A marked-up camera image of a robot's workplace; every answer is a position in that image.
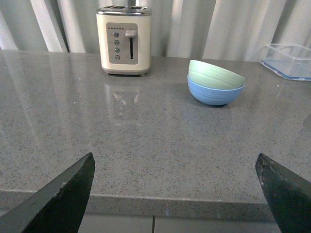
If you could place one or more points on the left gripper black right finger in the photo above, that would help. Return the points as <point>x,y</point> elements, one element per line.
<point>287,194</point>

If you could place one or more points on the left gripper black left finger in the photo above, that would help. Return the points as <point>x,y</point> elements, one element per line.
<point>58,207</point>

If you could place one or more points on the green plastic bowl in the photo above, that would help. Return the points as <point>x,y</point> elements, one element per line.
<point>214,77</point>

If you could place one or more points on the blue plastic bowl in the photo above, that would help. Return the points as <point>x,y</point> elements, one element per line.
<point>211,96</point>

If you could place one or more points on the clear plastic food container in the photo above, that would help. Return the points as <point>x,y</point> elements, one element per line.
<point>290,61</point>

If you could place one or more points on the cream two-slot toaster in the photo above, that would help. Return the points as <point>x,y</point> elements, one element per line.
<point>125,39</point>

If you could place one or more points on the white pleated curtain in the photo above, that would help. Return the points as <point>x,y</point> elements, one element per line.
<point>209,29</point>

